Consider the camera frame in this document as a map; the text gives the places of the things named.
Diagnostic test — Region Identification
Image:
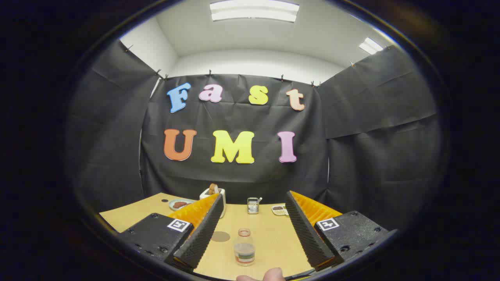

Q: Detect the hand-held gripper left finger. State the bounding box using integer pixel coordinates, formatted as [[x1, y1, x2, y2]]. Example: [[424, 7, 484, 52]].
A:
[[116, 193, 224, 272]]

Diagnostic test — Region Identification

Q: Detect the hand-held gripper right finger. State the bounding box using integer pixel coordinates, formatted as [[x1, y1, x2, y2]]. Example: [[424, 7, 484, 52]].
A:
[[285, 190, 393, 272]]

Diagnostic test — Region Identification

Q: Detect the clear plastic juice bottle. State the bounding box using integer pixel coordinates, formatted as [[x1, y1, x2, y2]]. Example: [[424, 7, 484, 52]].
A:
[[234, 228, 256, 267]]

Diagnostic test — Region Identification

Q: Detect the white toaster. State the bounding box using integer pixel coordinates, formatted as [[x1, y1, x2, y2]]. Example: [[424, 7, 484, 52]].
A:
[[200, 188, 227, 219]]

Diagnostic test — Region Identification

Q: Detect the wooden table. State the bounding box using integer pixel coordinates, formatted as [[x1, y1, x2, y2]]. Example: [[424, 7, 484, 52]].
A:
[[99, 192, 344, 281]]

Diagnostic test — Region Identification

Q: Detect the light green plate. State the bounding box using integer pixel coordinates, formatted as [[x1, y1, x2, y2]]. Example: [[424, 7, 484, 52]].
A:
[[169, 199, 196, 211]]

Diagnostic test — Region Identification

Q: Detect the black backdrop cloth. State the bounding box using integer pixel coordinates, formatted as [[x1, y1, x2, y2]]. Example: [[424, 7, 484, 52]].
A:
[[66, 39, 442, 231]]

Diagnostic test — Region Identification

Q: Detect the small ceiling light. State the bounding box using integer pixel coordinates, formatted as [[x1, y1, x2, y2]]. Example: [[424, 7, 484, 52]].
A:
[[359, 37, 384, 55]]

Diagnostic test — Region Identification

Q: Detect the long ceiling light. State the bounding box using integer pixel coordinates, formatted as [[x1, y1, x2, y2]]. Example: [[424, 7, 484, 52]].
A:
[[210, 0, 300, 23]]

